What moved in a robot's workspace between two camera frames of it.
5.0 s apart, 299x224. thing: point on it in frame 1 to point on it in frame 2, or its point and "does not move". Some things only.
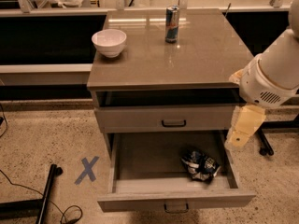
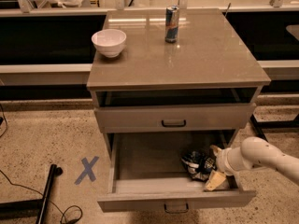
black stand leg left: x=33 y=207 does not move
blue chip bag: x=200 y=166 does not move
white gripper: x=256 y=82 to x=222 y=162
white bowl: x=109 y=42 does not move
